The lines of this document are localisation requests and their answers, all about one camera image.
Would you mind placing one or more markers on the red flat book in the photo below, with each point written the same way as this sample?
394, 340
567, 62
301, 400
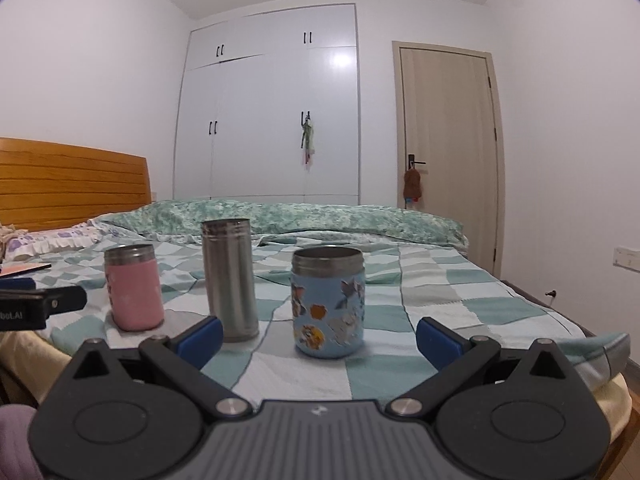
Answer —
22, 270

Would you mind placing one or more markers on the wooden headboard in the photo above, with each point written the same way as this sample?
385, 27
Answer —
70, 185

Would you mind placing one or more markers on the blue cartoon sticker cup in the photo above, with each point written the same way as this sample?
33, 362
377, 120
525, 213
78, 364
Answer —
327, 310

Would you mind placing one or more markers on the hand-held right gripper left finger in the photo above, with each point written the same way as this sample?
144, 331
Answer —
201, 341

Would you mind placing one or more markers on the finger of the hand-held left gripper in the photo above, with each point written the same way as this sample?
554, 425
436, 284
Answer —
17, 284
65, 298

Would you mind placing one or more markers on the pink steel-rimmed cup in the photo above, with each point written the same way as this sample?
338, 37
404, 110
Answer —
135, 290

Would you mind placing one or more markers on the purple floral ruffled pillow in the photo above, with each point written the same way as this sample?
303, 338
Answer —
55, 241

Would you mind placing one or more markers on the green floral quilt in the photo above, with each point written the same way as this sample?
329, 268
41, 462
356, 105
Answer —
320, 217

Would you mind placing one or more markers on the tall stainless steel cup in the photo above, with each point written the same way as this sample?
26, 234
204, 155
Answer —
231, 285

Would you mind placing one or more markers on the white wall socket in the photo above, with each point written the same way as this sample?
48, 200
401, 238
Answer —
628, 257

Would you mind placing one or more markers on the white wardrobe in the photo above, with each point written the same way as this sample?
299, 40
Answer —
260, 110

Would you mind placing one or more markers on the beige wooden door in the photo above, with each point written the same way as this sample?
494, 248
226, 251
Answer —
445, 135

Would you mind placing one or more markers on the green hanging ornament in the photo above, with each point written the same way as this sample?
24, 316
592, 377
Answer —
307, 140

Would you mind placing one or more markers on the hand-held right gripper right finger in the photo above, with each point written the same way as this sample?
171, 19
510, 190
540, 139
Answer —
439, 342

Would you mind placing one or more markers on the checkered teal bed sheet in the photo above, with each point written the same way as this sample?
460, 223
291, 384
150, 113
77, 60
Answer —
440, 285

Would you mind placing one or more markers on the purple cloth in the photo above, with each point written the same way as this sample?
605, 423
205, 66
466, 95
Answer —
15, 442

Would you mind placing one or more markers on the brown plush toy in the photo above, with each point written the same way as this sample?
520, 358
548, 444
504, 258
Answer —
413, 185

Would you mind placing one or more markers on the black plug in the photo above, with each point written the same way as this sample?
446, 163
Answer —
551, 294

